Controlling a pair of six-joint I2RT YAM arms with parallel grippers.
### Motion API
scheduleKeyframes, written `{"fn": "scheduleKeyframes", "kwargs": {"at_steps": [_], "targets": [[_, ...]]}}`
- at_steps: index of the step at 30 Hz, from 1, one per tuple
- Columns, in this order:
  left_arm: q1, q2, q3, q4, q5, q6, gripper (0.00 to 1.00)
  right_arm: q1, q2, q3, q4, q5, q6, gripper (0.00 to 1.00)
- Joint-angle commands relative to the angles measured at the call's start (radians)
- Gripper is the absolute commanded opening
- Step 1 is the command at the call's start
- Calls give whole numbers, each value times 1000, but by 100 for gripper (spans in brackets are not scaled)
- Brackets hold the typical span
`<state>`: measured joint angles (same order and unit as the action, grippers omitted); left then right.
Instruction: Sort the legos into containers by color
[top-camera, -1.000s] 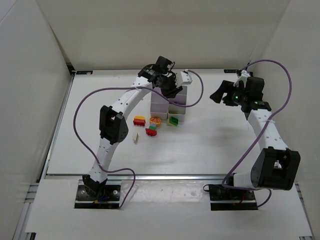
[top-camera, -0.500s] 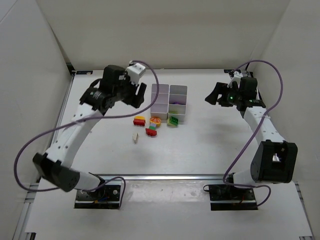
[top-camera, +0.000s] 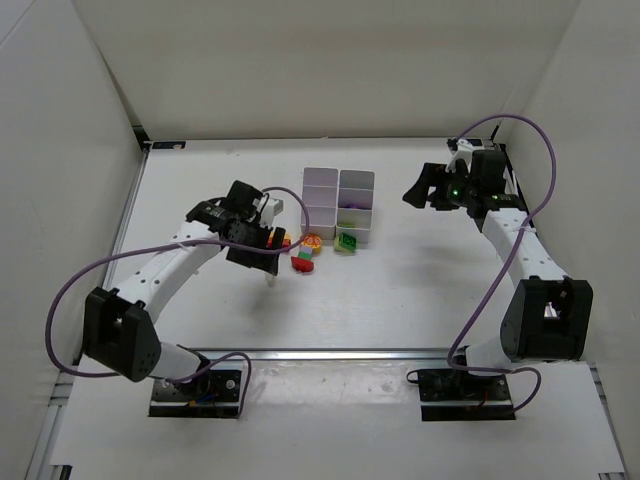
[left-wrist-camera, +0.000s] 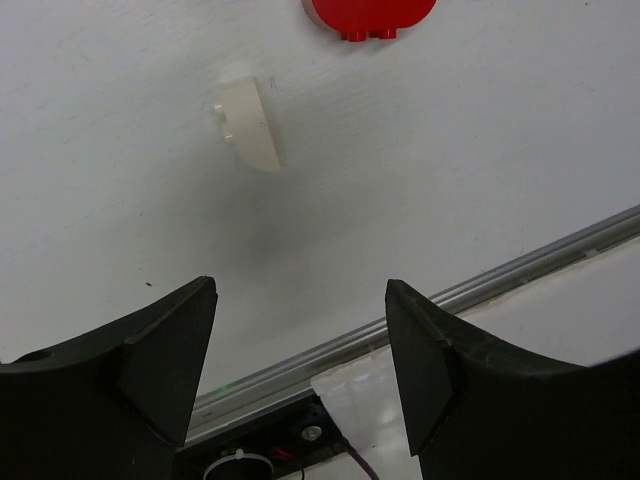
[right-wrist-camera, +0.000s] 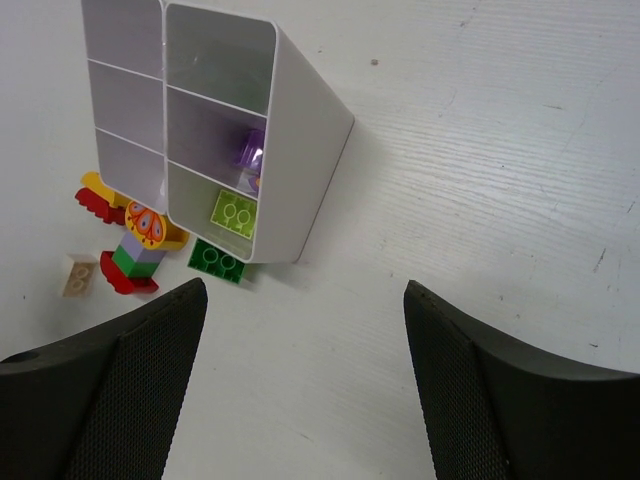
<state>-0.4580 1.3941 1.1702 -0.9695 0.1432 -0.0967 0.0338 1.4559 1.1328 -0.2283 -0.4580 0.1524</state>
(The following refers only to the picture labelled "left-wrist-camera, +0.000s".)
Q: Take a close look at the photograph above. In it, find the lilac green red lego stack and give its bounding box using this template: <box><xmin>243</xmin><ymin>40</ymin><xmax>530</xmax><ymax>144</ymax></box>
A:
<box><xmin>301</xmin><ymin>0</ymin><xmax>437</xmax><ymax>43</ymax></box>

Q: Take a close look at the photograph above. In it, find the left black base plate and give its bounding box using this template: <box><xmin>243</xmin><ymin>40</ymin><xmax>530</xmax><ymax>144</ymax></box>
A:
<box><xmin>170</xmin><ymin>395</ymin><xmax>345</xmax><ymax>480</ymax></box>

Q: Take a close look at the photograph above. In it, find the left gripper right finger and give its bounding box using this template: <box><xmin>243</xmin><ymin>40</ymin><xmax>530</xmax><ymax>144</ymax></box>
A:
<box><xmin>385</xmin><ymin>280</ymin><xmax>639</xmax><ymax>479</ymax></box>

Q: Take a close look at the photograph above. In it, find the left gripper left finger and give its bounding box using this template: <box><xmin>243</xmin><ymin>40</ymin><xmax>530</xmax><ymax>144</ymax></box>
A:
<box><xmin>1</xmin><ymin>276</ymin><xmax>218</xmax><ymax>479</ymax></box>

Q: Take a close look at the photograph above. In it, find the white lego brick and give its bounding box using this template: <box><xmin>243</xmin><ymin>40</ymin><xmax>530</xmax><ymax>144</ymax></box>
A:
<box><xmin>213</xmin><ymin>76</ymin><xmax>281</xmax><ymax>173</ymax></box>

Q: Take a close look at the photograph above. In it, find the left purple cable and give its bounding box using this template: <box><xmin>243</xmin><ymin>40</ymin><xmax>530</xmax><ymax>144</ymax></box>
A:
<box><xmin>344</xmin><ymin>439</ymin><xmax>386</xmax><ymax>480</ymax></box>

